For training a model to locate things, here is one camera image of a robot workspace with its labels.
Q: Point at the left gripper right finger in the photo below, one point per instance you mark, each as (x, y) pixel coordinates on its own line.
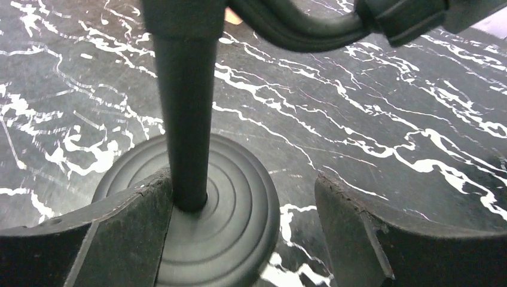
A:
(371, 243)

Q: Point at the black round base phone stand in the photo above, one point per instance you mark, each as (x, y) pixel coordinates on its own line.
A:
(225, 214)

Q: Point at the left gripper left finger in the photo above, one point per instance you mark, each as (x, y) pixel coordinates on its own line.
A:
(116, 241)

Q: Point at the orange desk file organizer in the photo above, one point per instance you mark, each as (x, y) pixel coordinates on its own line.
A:
(232, 17)

